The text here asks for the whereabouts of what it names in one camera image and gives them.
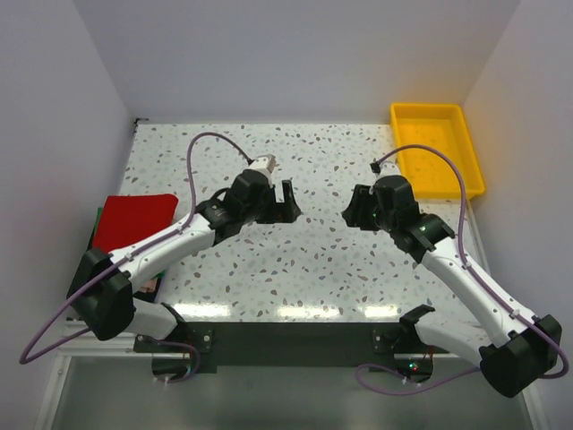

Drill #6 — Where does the red t shirt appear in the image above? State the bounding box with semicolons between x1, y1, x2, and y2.
98;193;178;243

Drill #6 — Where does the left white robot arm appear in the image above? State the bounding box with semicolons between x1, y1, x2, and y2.
67;169;301;351

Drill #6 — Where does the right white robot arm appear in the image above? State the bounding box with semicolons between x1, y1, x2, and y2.
342;175;562;398

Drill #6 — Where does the yellow plastic bin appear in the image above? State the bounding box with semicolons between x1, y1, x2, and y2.
390;103;486;200

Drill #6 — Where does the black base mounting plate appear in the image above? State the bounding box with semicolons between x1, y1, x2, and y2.
133;322;442;375

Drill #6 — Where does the pink folded t shirt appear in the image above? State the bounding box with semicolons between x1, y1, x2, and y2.
138;275;162;294

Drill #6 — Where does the green folded t shirt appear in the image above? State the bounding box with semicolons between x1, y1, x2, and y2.
88;206;103;249

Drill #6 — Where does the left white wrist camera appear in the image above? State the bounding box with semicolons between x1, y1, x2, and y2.
248;154;277;181

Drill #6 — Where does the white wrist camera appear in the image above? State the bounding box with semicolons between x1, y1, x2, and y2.
370;160;401;179
248;154;277;181

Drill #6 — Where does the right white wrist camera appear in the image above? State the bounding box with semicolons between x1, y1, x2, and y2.
370;160;401;179

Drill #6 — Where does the aluminium frame rail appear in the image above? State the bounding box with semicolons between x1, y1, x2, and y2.
33;317;135;430

